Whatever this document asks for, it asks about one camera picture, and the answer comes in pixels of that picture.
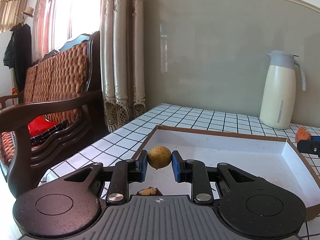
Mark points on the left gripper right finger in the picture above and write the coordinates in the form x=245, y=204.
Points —
x=195, y=173

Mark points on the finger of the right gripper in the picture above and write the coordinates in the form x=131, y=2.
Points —
x=311, y=146

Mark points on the dark brown fruit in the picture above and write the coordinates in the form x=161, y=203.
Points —
x=150, y=191

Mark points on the beige lace curtain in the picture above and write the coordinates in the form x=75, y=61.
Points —
x=122, y=61

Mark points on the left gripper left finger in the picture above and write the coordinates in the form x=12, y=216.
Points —
x=124, y=173

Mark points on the white tray brown rim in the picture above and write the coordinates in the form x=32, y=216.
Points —
x=275, y=159

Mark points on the cream thermos jug grey lid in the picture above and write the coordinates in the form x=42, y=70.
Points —
x=280, y=90

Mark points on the orange tangerine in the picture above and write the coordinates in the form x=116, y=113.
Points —
x=302, y=134

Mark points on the dark hanging coat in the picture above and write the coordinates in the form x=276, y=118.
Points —
x=18, y=53

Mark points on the wooden sofa woven back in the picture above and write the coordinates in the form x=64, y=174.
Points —
x=64, y=88

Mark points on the straw hat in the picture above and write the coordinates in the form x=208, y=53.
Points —
x=29, y=11

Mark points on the checkered white tablecloth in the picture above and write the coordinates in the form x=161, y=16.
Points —
x=124, y=142

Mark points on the red cushion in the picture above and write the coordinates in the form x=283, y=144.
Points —
x=39, y=125

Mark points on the yellow-brown longan fruit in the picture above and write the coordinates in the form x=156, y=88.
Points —
x=159, y=157

